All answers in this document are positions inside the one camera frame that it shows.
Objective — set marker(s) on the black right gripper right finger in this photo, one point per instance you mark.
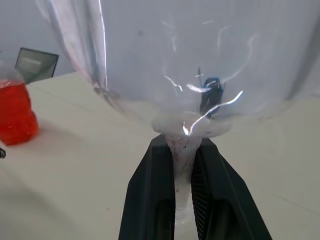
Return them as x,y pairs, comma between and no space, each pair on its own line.
225,200

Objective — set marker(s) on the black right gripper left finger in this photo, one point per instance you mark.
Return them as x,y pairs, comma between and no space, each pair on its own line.
150,200

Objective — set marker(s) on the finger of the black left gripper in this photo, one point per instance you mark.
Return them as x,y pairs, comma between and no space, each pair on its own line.
2,153

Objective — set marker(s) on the clear wine glass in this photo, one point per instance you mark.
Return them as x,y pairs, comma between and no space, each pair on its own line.
175,50

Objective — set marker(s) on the bottle with red liquid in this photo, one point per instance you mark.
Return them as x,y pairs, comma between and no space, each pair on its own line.
15,112

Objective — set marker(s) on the dark laptop screen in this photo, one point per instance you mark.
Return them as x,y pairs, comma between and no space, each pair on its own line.
37,65

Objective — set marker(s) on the black cylindrical device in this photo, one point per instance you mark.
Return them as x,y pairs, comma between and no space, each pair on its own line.
210,98

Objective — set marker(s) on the thin black pen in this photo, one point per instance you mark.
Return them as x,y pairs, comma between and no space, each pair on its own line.
199,75

